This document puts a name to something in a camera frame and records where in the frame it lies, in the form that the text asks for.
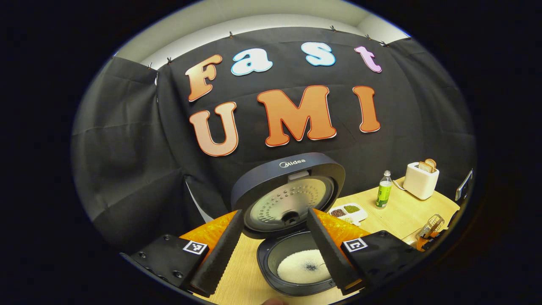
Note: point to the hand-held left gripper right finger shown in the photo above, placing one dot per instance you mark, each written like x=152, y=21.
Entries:
x=328, y=254

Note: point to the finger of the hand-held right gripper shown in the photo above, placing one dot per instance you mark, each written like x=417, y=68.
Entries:
x=434, y=243

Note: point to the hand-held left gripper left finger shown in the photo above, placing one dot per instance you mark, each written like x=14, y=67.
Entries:
x=220, y=254

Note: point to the white rice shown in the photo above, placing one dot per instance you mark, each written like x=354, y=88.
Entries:
x=296, y=271

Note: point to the dark rice cooker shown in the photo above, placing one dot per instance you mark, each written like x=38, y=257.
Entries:
x=292, y=167

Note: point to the yellow beans pile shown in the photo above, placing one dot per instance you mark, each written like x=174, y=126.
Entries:
x=347, y=220

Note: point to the dark beans pile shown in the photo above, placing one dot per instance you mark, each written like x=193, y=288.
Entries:
x=337, y=212

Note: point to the white divided dish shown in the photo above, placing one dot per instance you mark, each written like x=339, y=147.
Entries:
x=359, y=216

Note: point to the green beans pile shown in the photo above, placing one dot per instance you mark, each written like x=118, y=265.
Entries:
x=352, y=209

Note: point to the white toaster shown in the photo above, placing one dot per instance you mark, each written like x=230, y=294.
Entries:
x=419, y=184

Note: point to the phone on stand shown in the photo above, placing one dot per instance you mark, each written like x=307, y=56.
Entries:
x=463, y=186

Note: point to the green label drink bottle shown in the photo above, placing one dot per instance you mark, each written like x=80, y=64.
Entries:
x=383, y=195

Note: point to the toast bread slice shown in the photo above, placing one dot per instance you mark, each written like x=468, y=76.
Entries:
x=432, y=163
x=424, y=167

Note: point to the black backdrop cloth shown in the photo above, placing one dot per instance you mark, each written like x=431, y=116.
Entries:
x=127, y=148

